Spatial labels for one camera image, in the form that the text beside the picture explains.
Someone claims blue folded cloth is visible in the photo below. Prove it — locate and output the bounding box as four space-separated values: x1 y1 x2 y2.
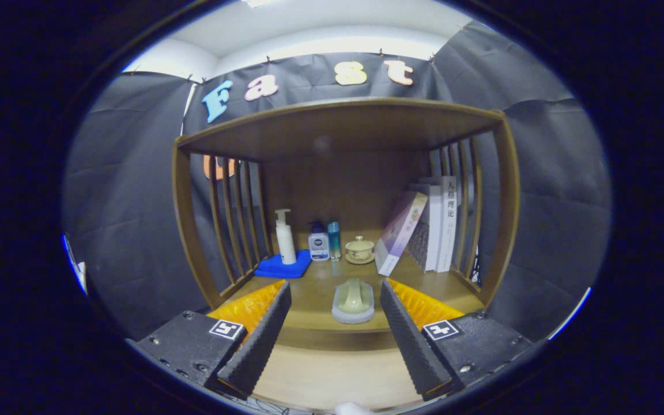
254 249 313 279

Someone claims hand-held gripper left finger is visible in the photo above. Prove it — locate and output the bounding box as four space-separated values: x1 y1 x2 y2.
132 280 292 399

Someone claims wooden countertop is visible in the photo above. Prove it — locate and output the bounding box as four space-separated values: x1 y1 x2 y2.
217 254 485 334

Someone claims white pump bottle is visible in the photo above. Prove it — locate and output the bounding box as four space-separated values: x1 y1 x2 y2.
274 209 297 265

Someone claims teal slim bottle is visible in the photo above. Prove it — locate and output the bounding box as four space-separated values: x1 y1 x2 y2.
327 221 342 262

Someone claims grey brush green handle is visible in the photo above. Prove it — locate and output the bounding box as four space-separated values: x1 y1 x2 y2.
332 278 375 325

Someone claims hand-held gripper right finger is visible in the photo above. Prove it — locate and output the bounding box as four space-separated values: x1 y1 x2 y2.
379 278 540 401

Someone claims grey patterned book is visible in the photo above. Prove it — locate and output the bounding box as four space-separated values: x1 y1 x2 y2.
407 216 428 270

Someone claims wooden cabinet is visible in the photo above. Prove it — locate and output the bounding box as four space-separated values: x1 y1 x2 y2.
172 97 522 352

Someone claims purple white leaning book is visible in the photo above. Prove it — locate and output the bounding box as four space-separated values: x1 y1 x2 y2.
375 191 428 277

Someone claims beige lidded teacup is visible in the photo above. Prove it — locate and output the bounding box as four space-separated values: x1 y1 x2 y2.
345 235 375 265

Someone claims black backdrop cloth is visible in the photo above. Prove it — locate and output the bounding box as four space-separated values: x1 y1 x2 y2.
62 23 614 344

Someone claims white bottle blue label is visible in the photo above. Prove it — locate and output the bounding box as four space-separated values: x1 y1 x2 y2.
308 221 331 262

